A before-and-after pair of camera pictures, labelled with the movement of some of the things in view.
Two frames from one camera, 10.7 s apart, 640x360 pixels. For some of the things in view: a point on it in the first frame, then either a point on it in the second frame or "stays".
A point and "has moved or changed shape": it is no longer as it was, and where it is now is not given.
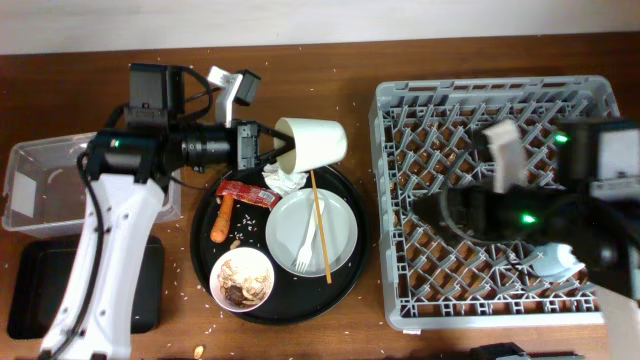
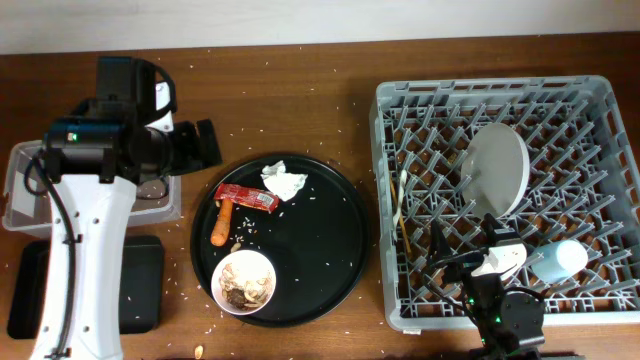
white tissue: [281, 181] stays
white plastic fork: [305, 253] → [397, 214]
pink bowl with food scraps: [241, 279] stays
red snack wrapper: [248, 193] stays
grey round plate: [288, 229] has moved or changed shape
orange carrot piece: [219, 231] stays
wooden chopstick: [321, 229] → [402, 224]
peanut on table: [198, 352] stays
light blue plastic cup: [555, 262] stays
